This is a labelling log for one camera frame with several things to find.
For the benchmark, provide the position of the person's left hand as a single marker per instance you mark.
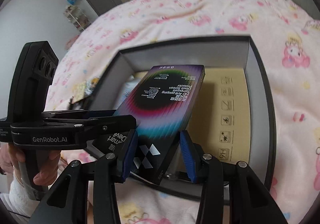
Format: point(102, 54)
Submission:
point(11, 156)

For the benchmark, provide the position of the pink cartoon print blanket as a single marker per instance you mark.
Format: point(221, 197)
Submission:
point(287, 39)

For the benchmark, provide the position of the grey open cardboard box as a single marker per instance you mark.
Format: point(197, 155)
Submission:
point(233, 118)

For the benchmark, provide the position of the yellow patterned card packet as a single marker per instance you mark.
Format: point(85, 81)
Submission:
point(83, 89)

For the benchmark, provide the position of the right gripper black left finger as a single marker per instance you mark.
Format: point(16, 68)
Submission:
point(66, 200)

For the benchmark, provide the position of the white shelf with toys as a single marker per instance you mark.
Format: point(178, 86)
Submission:
point(76, 16)

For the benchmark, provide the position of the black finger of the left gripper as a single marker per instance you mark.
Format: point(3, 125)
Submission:
point(104, 135)
point(76, 114)

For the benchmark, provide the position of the purple black screen protector box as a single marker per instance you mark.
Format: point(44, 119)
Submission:
point(162, 103)

